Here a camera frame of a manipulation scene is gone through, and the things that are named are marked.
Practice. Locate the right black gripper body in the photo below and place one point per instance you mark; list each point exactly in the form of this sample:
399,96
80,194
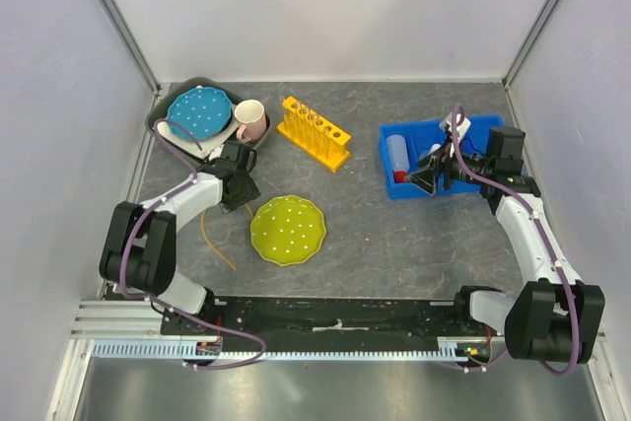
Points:
455,170

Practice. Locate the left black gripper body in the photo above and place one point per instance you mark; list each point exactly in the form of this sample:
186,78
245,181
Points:
247,191

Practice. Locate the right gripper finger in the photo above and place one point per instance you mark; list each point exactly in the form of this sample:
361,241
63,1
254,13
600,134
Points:
437,156
426,180

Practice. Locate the white wash bottle red cap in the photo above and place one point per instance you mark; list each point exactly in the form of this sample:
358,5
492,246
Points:
398,155

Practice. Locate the yellow test tube rack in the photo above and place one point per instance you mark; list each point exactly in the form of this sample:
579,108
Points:
339,152

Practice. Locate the glass flask white stopper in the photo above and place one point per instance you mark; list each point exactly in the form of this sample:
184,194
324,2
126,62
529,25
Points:
430,151

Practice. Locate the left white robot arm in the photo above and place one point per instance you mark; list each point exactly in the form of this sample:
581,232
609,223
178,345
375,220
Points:
139,254

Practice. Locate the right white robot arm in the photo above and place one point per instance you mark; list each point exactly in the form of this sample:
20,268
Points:
556,316

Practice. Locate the blue plastic bin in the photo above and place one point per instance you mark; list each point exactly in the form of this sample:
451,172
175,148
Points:
487,136

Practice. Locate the white square plate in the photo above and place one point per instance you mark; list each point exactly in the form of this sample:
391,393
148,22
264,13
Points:
207,147

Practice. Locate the green dotted plate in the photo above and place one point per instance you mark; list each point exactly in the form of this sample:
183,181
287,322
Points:
287,230

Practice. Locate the pink mug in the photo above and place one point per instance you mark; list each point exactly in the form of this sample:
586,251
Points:
250,115

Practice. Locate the blue dotted plate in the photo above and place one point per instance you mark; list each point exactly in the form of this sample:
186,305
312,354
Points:
199,113

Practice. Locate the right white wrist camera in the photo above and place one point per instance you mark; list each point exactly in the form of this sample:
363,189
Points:
460,125

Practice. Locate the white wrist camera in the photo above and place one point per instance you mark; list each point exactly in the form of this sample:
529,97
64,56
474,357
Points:
214,153
460,125

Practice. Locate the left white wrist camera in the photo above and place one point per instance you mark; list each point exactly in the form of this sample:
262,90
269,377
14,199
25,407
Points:
214,153

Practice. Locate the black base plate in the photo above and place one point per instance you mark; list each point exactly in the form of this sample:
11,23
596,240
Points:
346,324

